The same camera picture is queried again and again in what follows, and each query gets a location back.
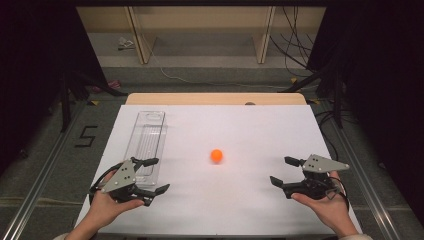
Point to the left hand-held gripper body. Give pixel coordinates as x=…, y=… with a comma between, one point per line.
x=120, y=178

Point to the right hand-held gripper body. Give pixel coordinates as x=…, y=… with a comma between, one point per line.
x=316, y=186

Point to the clear plastic tray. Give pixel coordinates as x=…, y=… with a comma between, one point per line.
x=148, y=140

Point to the orange ball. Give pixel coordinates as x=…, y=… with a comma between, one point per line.
x=216, y=155

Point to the person's right hand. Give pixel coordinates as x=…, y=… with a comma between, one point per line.
x=333, y=210

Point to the person's left hand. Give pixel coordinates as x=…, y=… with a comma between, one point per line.
x=103, y=210

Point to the white table sheet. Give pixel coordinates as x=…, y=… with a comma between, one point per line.
x=250, y=200

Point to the yellow tape piece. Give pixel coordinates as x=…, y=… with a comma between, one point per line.
x=95, y=102
x=293, y=80
x=314, y=101

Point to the black tripod stand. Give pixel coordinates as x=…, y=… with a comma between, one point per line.
x=338, y=106
x=65, y=106

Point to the pink crumpled thing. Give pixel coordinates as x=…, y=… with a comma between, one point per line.
x=113, y=84

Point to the dark curtain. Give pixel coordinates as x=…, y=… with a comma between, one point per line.
x=33, y=66
x=383, y=83

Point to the grey crumpled thing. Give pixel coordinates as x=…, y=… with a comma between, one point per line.
x=125, y=43

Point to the light wooden shelf unit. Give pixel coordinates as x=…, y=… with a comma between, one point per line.
x=140, y=40

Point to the metal floor rail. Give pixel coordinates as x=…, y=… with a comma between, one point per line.
x=366, y=190
x=36, y=190

